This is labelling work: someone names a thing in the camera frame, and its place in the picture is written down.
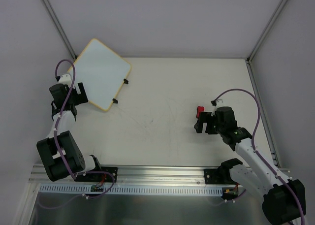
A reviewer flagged aluminium mounting rail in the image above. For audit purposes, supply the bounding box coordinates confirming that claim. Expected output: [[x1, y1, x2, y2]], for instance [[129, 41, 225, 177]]
[[28, 164, 232, 187]]

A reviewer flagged slotted cable duct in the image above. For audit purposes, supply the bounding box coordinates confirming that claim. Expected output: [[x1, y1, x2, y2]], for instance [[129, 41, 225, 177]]
[[39, 184, 223, 197]]

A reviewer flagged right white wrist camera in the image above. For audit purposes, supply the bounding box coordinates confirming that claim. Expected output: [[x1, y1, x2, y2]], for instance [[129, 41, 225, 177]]
[[211, 99, 225, 112]]

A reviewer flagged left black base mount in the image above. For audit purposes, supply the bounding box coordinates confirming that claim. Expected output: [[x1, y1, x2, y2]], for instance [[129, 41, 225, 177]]
[[74, 166, 118, 183]]

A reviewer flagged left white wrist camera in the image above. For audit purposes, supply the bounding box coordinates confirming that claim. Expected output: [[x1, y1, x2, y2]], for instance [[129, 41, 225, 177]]
[[58, 73, 72, 86]]

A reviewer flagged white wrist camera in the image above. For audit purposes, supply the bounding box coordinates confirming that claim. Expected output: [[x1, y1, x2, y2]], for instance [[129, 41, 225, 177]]
[[58, 73, 72, 86], [211, 99, 225, 112]]

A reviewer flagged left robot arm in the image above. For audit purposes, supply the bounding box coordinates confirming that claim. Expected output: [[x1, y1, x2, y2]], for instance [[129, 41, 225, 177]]
[[36, 83, 102, 182]]

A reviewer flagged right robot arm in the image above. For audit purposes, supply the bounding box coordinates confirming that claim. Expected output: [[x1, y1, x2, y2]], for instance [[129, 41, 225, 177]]
[[194, 106, 306, 225]]

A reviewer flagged red bone-shaped eraser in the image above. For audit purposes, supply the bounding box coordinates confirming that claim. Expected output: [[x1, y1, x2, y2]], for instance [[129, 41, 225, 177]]
[[196, 106, 205, 119]]

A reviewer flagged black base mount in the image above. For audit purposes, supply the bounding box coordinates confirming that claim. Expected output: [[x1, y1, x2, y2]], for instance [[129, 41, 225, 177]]
[[74, 166, 118, 183], [204, 168, 234, 185]]

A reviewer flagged yellow framed whiteboard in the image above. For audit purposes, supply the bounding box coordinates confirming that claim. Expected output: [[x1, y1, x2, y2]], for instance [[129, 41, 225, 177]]
[[74, 38, 132, 111]]

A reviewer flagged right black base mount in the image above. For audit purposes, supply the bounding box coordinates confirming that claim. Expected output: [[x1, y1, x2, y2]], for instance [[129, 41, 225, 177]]
[[204, 168, 234, 185]]

